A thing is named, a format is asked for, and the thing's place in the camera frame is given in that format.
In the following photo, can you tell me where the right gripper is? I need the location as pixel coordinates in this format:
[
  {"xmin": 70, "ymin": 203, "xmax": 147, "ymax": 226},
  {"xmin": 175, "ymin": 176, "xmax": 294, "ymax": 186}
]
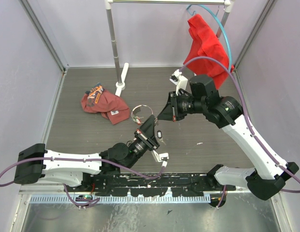
[{"xmin": 158, "ymin": 90, "xmax": 206, "ymax": 121}]

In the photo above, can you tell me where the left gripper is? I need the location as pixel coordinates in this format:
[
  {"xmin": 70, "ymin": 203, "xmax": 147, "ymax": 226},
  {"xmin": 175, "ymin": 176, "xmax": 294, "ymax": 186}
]
[{"xmin": 125, "ymin": 116, "xmax": 160, "ymax": 171}]

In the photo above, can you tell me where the large metal keyring with clips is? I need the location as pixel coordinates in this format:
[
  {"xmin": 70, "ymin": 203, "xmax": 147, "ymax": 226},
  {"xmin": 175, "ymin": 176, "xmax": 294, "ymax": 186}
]
[{"xmin": 131, "ymin": 104, "xmax": 153, "ymax": 125}]

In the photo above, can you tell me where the key with green tag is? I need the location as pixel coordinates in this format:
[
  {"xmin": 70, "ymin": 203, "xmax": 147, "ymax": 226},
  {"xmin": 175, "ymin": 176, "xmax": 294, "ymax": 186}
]
[{"xmin": 133, "ymin": 116, "xmax": 143, "ymax": 123}]

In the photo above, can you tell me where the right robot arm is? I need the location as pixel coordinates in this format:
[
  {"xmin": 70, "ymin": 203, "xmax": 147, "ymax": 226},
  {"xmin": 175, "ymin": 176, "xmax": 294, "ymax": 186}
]
[{"xmin": 158, "ymin": 72, "xmax": 299, "ymax": 201}]

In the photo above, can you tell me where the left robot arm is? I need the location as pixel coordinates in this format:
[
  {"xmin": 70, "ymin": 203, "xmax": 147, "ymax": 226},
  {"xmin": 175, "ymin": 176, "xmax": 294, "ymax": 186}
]
[{"xmin": 14, "ymin": 115, "xmax": 159, "ymax": 191}]

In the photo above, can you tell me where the key with black windowed tag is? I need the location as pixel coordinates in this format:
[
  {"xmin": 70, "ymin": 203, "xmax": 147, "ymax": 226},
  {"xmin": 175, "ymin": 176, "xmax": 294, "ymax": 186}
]
[{"xmin": 157, "ymin": 130, "xmax": 166, "ymax": 145}]

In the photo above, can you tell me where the crumpled dusty red shirt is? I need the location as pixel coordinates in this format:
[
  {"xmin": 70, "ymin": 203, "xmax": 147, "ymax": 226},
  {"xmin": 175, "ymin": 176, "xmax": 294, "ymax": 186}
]
[{"xmin": 81, "ymin": 83, "xmax": 130, "ymax": 125}]

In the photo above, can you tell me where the white clothes rack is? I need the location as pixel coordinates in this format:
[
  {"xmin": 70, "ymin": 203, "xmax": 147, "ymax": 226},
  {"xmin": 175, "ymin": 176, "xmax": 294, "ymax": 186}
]
[{"xmin": 105, "ymin": 0, "xmax": 230, "ymax": 96}]

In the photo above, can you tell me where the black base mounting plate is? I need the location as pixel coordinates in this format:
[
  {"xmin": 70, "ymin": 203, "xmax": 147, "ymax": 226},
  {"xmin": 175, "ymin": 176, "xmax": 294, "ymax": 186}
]
[{"xmin": 67, "ymin": 173, "xmax": 224, "ymax": 197}]

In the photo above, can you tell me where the red cloth on hanger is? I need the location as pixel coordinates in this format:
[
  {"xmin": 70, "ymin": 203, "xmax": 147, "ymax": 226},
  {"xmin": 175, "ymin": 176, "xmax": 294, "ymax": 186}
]
[{"xmin": 184, "ymin": 14, "xmax": 229, "ymax": 89}]

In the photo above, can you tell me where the blue clothes hanger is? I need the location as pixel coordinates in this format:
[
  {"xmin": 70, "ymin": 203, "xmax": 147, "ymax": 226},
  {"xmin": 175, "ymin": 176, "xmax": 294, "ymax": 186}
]
[{"xmin": 186, "ymin": 0, "xmax": 235, "ymax": 72}]

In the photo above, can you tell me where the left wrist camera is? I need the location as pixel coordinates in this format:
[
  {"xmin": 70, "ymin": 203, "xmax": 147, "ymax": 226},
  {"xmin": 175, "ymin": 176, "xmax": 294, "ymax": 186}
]
[{"xmin": 151, "ymin": 150, "xmax": 169, "ymax": 167}]

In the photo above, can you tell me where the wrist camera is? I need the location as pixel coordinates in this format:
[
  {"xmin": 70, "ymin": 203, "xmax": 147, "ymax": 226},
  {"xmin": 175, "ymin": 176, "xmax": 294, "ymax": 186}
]
[
  {"xmin": 151, "ymin": 150, "xmax": 169, "ymax": 167},
  {"xmin": 169, "ymin": 69, "xmax": 188, "ymax": 95}
]

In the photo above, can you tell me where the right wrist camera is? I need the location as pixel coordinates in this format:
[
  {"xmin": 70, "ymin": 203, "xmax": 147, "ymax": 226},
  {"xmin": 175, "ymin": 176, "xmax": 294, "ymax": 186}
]
[{"xmin": 169, "ymin": 69, "xmax": 188, "ymax": 95}]

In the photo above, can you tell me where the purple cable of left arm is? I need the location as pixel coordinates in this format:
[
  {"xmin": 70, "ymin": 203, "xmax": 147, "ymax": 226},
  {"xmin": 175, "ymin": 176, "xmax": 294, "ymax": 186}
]
[{"xmin": 0, "ymin": 157, "xmax": 169, "ymax": 208}]

